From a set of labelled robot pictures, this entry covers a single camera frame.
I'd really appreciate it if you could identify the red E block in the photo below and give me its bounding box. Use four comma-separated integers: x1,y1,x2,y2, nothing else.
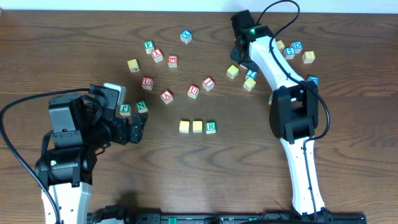
168,55,178,68

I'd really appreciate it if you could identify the yellow far block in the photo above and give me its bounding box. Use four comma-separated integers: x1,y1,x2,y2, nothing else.
276,40,285,52

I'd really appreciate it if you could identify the green N block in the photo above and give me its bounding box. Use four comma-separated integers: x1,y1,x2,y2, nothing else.
136,100,148,113

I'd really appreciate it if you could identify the blue 2 block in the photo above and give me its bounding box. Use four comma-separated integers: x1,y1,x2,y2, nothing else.
245,70,257,80

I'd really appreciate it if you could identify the blue 5 block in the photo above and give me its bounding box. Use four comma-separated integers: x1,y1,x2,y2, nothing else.
283,47,295,60

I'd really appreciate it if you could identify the blue D block far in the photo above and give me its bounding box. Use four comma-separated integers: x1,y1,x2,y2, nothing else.
290,41,303,54

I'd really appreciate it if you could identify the yellow C block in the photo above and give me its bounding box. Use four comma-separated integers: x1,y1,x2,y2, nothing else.
179,121,190,133

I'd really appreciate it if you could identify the yellow S block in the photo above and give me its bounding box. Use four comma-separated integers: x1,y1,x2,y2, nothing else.
243,78,256,91

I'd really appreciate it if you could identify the green J block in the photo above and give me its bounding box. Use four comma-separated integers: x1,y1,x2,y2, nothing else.
119,103,131,116

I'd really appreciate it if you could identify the blue d block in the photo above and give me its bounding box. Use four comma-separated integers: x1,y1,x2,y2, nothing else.
307,76,319,85
290,41,303,54

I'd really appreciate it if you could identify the blue X block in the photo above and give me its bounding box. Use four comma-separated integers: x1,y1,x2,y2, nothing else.
180,30,192,44

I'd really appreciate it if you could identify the red Y block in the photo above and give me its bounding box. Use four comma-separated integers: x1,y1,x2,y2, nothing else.
150,49,164,63

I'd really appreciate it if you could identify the green R block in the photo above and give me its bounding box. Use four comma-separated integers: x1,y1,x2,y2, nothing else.
206,121,216,134

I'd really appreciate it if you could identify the red U block left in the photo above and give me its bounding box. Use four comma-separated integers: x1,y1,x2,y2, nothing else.
142,77,154,90

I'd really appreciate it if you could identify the blue D block right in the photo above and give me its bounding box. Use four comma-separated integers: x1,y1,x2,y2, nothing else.
307,76,319,85

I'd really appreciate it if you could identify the yellow acorn block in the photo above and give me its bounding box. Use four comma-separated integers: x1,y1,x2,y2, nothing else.
127,59,139,73

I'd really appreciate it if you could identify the yellow 8 block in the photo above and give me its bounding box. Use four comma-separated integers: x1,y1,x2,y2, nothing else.
302,51,316,64

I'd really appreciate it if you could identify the red u block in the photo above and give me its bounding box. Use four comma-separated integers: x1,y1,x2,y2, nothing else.
142,77,154,90
187,85,200,99

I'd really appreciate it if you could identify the red U block right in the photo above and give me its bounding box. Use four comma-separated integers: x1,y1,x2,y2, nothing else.
187,85,200,99

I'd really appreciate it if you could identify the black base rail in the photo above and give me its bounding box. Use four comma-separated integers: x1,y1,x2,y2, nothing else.
86,205,367,224

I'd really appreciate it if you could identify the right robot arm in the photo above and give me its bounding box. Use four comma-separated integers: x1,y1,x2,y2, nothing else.
231,10,325,216

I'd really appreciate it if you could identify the yellow pineapple block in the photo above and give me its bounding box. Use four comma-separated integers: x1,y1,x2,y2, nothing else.
226,65,239,79

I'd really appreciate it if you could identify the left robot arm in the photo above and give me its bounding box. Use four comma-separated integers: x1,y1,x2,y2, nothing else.
35,93,148,223

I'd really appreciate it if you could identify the green F block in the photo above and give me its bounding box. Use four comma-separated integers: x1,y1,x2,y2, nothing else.
144,40,155,54

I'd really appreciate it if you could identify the red A block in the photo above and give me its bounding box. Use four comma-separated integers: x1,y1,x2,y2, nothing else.
160,90,174,105

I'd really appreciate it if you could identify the yellow O block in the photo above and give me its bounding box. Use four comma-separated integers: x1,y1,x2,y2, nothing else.
192,120,203,133

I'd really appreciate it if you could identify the red I block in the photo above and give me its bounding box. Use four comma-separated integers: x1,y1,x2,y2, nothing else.
202,77,215,91

